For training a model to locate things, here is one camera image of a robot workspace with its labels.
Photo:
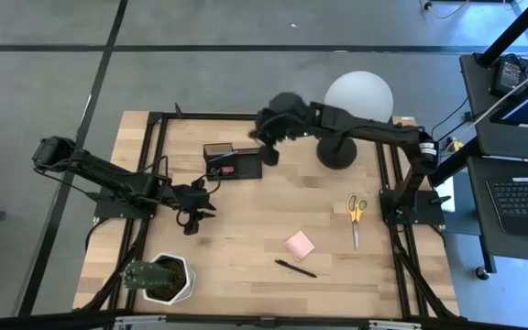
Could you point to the white globe table lamp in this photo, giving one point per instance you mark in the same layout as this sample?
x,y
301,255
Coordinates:
x,y
369,94

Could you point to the black diagonal post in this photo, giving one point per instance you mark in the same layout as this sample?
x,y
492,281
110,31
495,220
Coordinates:
x,y
516,29

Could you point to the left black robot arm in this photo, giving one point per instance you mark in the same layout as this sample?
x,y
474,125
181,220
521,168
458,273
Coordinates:
x,y
99,167

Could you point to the yellow plug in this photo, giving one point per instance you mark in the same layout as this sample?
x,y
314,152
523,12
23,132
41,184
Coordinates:
x,y
455,144

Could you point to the black caster wheel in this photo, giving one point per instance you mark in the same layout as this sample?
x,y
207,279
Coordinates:
x,y
481,272

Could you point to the black keyboard desk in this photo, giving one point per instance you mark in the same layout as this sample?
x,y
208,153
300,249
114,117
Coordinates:
x,y
520,249

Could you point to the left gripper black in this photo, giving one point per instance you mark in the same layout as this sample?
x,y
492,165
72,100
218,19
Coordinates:
x,y
186,199

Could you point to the black aluminium table frame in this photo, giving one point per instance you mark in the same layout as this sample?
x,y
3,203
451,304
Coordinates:
x,y
209,116

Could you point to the black mesh desk organizer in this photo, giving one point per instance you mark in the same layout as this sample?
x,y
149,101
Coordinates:
x,y
245,167

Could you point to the black keyboard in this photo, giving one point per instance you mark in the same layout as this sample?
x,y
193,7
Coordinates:
x,y
525,201

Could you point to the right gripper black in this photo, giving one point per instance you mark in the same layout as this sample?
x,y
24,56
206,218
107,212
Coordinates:
x,y
287,117

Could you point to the white hexagonal plant pot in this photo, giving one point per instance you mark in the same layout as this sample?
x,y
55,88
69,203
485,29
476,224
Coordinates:
x,y
186,286

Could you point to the green cactus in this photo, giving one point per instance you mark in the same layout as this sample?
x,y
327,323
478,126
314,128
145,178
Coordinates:
x,y
147,276

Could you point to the black and silver beam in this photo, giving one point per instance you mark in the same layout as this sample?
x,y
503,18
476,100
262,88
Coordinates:
x,y
62,321

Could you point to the black pen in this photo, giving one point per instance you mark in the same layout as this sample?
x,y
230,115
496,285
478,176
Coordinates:
x,y
296,268

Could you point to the black power adapter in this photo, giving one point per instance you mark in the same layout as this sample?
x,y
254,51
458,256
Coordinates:
x,y
509,73

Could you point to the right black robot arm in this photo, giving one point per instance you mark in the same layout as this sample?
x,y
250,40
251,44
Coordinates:
x,y
374,130

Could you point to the black side desk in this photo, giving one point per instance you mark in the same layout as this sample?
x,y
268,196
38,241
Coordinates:
x,y
479,114

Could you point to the pale pink sticky note pad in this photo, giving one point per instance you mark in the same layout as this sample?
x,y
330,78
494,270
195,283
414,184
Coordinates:
x,y
300,245

